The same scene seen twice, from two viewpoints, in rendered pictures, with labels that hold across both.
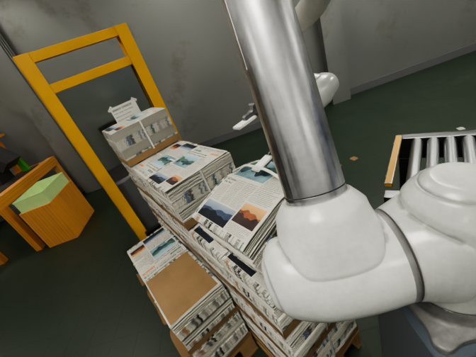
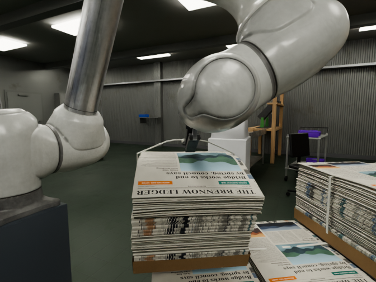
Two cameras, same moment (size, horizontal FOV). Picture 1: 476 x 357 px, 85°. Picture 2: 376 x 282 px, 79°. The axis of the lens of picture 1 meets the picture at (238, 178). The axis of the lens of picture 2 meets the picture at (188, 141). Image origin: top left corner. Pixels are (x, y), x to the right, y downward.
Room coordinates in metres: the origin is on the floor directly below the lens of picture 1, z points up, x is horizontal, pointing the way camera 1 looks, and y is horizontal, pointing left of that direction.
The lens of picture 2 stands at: (0.94, -0.69, 1.26)
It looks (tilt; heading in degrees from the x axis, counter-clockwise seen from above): 6 degrees down; 111
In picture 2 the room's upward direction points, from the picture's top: straight up
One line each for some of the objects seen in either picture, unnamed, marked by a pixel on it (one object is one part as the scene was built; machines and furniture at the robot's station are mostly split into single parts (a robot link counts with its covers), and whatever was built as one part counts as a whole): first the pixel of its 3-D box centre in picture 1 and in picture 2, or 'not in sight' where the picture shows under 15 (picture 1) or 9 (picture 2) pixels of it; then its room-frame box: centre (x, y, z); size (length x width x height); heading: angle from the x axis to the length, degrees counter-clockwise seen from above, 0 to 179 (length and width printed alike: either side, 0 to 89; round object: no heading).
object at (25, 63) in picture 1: (103, 178); not in sight; (2.00, 0.98, 0.92); 0.09 x 0.09 x 1.85; 28
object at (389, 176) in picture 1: (394, 158); not in sight; (1.00, -0.72, 0.81); 0.43 x 0.03 x 0.02; 137
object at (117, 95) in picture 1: (118, 118); not in sight; (2.17, 0.70, 1.27); 0.57 x 0.01 x 0.65; 118
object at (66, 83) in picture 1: (93, 74); not in sight; (2.15, 0.69, 1.62); 0.75 x 0.06 x 0.06; 118
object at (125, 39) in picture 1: (174, 139); not in sight; (2.30, 0.40, 0.92); 0.09 x 0.09 x 1.85; 28
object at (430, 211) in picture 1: (450, 231); (9, 149); (0.27, -0.29, 1.17); 0.18 x 0.16 x 0.22; 82
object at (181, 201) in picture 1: (195, 183); (367, 208); (1.24, 0.22, 0.95); 0.38 x 0.29 x 0.23; 118
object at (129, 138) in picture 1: (176, 197); not in sight; (1.77, 0.49, 0.65); 0.39 x 0.30 x 1.29; 118
